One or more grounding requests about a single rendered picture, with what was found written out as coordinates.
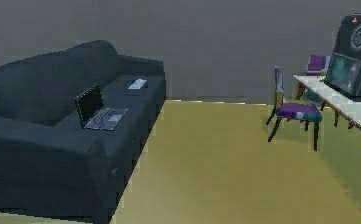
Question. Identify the dark grey sofa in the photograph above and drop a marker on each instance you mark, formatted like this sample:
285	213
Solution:
38	156

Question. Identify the white remote control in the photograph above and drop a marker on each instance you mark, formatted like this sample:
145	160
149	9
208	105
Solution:
137	84

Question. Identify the grey open laptop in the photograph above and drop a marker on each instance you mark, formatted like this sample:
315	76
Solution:
99	116

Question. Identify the purple seat wooden chair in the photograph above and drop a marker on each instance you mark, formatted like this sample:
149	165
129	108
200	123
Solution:
296	111
316	63

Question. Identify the white top table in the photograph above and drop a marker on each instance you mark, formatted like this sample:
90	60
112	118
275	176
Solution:
348	105

